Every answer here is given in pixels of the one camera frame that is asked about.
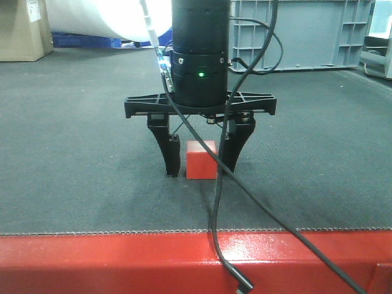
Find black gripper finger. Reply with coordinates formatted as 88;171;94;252
147;113;180;177
221;115;255;172

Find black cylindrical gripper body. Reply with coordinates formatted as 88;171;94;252
124;0;278;119

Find red magnetic cube block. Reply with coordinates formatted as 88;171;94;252
186;140;217;180

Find green circuit board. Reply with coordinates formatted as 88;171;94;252
154;47;174;92

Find white foam roll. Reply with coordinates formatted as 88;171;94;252
45;0;173;42

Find grey plastic crate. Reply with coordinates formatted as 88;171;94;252
229;1;373;71

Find red table front edge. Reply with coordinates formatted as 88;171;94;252
1;231;391;293

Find blue pallet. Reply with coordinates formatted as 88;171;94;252
50;26;174;49

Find cardboard box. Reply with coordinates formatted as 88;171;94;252
1;1;53;62

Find white cable with connector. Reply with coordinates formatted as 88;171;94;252
139;0;160;50

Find black cable with plug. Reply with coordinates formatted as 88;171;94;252
211;0;284;293

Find black cable long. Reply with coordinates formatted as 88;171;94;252
161;72;366;293

